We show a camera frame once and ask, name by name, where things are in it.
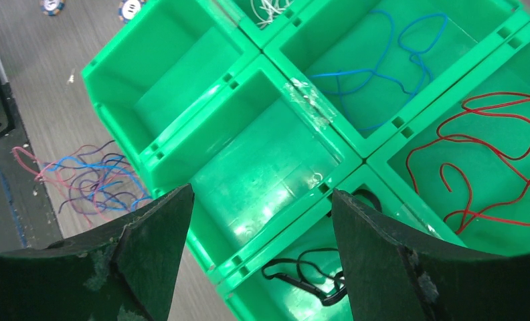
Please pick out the green plastic bin tray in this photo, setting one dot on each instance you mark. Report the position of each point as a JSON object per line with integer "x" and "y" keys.
{"x": 419, "y": 109}

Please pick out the poker chip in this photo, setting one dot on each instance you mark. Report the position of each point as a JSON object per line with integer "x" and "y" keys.
{"x": 51, "y": 7}
{"x": 129, "y": 8}

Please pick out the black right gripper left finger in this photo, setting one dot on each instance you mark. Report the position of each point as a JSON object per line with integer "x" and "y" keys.
{"x": 125, "y": 269}

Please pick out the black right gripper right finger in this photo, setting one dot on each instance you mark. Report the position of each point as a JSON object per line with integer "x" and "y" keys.
{"x": 395, "y": 272}

